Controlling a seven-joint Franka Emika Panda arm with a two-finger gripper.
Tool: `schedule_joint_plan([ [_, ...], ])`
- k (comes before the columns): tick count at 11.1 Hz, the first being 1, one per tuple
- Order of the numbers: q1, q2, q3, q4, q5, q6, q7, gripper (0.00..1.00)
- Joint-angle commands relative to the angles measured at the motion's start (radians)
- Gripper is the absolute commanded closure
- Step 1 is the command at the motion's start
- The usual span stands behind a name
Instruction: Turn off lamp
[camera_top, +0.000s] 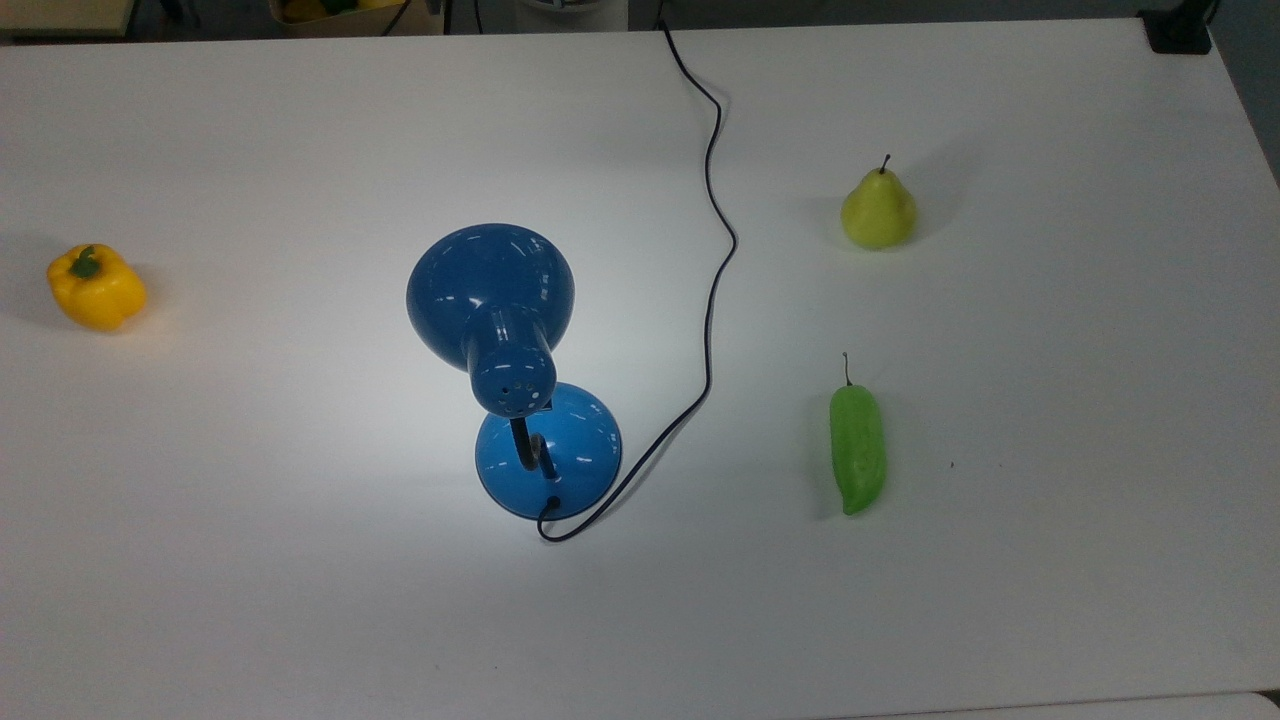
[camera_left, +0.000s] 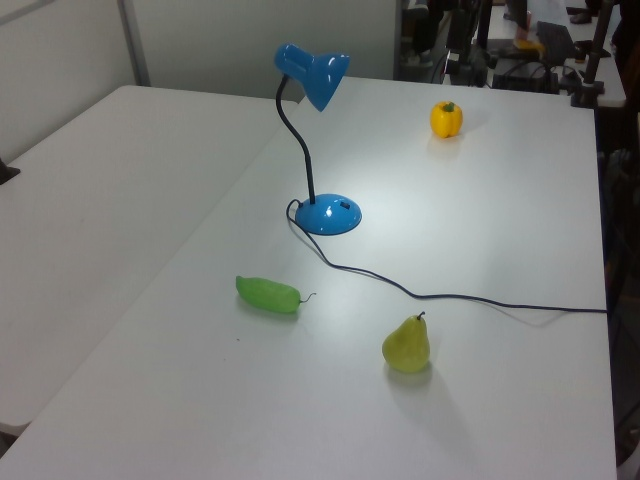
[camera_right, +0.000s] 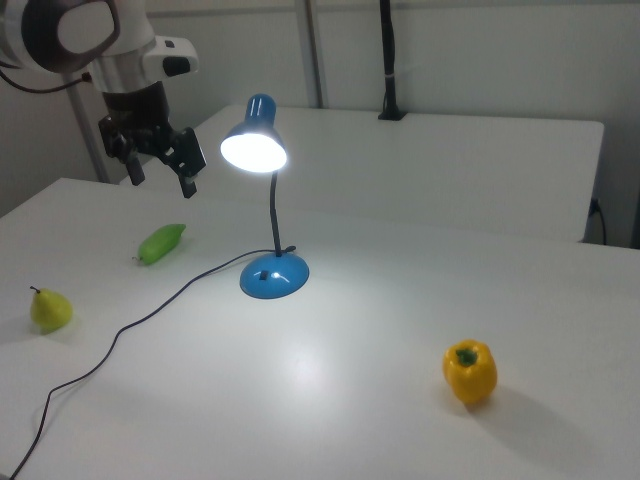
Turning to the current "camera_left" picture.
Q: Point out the green pea pod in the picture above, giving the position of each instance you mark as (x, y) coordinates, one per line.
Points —
(267, 295)

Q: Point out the black tripod pole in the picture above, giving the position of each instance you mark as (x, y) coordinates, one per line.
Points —
(595, 55)

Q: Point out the blue gooseneck desk lamp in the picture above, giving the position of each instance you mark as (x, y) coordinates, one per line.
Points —
(327, 214)

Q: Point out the black equipment stand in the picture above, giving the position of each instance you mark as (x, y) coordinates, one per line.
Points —
(462, 45)

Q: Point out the green pear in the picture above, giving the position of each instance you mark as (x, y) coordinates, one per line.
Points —
(407, 347)

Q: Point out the yellow bell pepper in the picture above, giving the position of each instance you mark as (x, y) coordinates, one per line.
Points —
(446, 122)

